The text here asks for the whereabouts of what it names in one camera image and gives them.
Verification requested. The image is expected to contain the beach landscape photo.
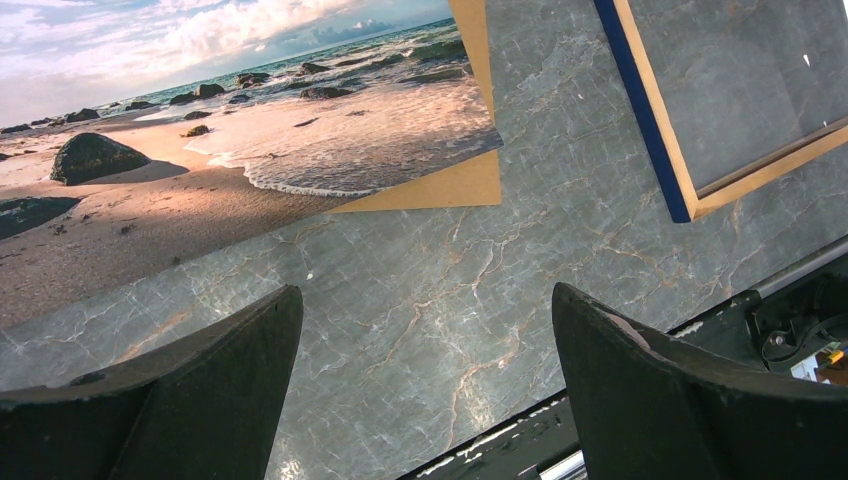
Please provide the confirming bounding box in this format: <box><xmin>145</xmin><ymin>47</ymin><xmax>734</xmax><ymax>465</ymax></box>
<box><xmin>1</xmin><ymin>0</ymin><xmax>502</xmax><ymax>327</ymax></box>

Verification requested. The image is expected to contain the brown cardboard backing board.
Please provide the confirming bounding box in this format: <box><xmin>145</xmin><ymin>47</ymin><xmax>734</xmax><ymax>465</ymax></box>
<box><xmin>330</xmin><ymin>0</ymin><xmax>501</xmax><ymax>214</ymax></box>

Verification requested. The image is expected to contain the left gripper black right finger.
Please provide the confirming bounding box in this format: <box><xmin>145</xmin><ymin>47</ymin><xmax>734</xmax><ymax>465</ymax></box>
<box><xmin>552</xmin><ymin>282</ymin><xmax>847</xmax><ymax>479</ymax></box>

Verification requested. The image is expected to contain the wooden picture frame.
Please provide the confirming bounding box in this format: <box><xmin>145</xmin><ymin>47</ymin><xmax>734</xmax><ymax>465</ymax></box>
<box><xmin>596</xmin><ymin>1</ymin><xmax>847</xmax><ymax>223</ymax></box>

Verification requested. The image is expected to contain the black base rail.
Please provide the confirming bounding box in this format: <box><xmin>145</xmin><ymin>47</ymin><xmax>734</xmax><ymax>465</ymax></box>
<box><xmin>397</xmin><ymin>238</ymin><xmax>848</xmax><ymax>480</ymax></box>

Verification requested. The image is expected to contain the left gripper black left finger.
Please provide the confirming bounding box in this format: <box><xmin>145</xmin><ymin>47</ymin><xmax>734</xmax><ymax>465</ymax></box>
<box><xmin>1</xmin><ymin>286</ymin><xmax>304</xmax><ymax>479</ymax></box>

